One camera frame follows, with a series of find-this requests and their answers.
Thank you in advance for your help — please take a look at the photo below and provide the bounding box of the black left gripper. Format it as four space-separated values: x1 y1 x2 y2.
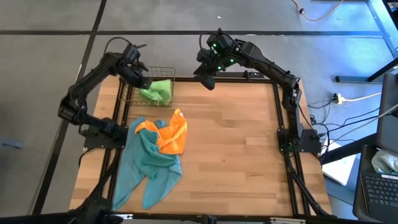
118 62 153 91

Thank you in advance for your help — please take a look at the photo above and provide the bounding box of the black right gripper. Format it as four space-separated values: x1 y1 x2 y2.
193 49 224 91

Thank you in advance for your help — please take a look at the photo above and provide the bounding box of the green microfiber towel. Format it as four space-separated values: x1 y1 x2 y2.
138 78 174 106

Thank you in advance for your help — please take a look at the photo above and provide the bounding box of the orange microfiber towel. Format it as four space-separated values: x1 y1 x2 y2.
134 108 188 156

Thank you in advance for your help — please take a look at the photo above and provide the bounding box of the teal microfiber towel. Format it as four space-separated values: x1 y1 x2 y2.
136 119 180 180

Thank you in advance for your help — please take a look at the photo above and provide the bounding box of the light blue microfiber towel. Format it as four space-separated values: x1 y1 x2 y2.
112 116 183 212

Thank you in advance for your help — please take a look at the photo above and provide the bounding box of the black bar with sensor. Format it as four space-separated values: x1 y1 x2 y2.
214 70 266 79

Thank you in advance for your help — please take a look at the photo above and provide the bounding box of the blue-grey floor bar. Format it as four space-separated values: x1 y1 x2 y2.
335 75 384 84

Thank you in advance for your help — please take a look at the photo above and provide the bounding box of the black desk edge bar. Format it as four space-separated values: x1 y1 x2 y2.
320 133 379 165

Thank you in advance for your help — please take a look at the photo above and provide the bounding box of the white board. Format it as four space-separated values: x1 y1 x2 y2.
322 139 358 187

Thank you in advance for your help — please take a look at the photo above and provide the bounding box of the black desk leg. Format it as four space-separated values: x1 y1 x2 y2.
366 57 398 83

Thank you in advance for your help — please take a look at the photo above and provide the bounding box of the grey monitor back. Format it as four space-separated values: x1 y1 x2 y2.
375 73 398 153

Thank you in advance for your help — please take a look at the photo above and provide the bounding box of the crumpled pale cloth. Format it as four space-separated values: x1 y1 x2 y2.
371 149 398 175

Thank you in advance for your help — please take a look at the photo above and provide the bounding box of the black laptop keyboard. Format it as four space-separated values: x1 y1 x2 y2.
353 146 398 224

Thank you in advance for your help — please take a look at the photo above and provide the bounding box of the wire mesh basket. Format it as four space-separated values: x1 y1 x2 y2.
119 65 176 108

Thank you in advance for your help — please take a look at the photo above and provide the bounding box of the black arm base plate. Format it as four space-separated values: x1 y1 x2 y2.
277 128 322 154
83 126 129 151

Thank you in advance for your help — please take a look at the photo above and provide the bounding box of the orange floor cable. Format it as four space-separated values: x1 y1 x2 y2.
291 0 345 22

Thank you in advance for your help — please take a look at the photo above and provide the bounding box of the white cable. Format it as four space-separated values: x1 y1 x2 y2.
341 91 382 103

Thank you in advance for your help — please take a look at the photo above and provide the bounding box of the silver bracket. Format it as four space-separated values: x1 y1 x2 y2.
269 217 307 224

